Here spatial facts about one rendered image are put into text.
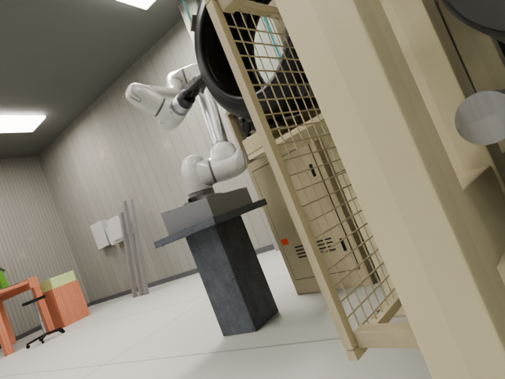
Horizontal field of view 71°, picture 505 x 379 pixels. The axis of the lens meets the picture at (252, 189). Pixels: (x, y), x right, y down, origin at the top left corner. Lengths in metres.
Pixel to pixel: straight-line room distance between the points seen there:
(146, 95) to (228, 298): 1.15
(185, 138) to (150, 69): 1.30
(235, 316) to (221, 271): 0.26
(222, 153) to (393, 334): 1.61
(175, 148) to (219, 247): 4.10
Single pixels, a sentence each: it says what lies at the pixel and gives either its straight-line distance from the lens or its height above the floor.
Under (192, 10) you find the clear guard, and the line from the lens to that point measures 2.70.
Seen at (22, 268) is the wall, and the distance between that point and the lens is 8.76.
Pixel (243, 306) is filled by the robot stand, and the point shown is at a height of 0.15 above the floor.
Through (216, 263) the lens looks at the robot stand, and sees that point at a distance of 2.03.
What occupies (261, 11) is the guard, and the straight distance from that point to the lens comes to 0.83.
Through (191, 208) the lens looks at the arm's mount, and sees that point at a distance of 1.93.
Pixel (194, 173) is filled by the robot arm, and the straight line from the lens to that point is 2.07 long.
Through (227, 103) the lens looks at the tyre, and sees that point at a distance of 1.39.
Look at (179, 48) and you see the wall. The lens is 5.91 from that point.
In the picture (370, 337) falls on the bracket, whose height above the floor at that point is 0.33.
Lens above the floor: 0.60
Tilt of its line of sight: 3 degrees up
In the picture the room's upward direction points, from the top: 22 degrees counter-clockwise
